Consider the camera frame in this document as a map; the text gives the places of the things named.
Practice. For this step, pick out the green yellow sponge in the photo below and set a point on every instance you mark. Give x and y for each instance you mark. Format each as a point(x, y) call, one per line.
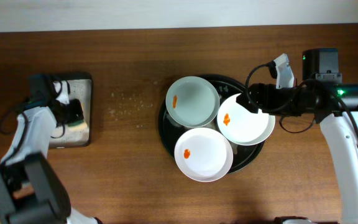
point(77, 125)

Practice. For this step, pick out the black rectangular soap tray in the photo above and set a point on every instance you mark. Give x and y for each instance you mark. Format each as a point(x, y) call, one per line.
point(81, 88)

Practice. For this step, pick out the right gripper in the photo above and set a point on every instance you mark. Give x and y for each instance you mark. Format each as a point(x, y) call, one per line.
point(252, 98)

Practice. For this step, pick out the grey-green plate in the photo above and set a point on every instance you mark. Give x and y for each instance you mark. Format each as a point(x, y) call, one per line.
point(192, 101)

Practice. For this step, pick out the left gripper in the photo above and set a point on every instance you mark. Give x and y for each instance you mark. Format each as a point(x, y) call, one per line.
point(72, 111)

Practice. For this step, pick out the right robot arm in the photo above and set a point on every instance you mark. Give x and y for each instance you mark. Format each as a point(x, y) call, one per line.
point(333, 104)

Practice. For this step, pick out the pink-white plate front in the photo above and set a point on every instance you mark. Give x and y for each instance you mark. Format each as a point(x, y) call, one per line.
point(203, 154)

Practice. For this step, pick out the white plate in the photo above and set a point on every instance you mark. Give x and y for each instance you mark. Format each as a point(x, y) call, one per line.
point(242, 127)

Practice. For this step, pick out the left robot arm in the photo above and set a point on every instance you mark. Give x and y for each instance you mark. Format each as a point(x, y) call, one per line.
point(30, 191)

